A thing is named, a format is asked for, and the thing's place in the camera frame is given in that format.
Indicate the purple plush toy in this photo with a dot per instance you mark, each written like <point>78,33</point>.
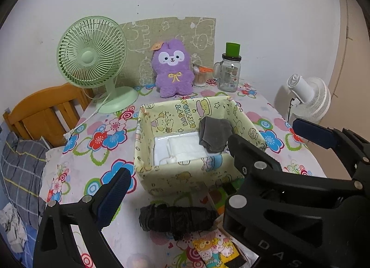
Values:
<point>173,71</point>

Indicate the white desk fan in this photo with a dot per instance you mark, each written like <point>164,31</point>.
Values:
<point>315,97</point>

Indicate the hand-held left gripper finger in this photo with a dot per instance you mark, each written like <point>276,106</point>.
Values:
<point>111,198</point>

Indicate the cartoon printed packet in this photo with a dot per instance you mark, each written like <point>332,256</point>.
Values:
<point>215,249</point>

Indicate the grey sock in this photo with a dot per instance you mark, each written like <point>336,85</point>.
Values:
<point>214,132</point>

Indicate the glass jar with green lid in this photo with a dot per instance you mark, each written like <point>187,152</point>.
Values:
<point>229,74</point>

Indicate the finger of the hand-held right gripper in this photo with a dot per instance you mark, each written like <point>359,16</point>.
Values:
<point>248,156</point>
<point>315,133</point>

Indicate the cotton swab container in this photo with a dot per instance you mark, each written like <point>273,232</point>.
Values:
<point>200,78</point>

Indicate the wooden chair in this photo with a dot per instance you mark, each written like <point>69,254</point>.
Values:
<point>37,106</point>

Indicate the yellow printed fabric box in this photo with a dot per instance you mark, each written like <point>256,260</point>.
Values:
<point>173,178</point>

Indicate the green printed packet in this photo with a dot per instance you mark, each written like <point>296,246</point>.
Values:
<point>221,198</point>

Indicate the blue plaid pillow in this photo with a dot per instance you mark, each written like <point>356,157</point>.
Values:
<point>21,166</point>

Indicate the floral tablecloth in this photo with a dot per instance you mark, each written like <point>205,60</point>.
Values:
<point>95,152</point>

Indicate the white folded cloth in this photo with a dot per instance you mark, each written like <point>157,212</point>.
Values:
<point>179,148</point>

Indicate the beige printed wall cloth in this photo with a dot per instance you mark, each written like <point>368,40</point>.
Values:
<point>138,39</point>

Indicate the black sock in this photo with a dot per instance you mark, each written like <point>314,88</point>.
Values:
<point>179,219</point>

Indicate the white crumpled cloth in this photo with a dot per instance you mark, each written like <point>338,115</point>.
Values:
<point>11,224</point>

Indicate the green desk fan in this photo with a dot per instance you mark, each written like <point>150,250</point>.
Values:
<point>92,57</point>

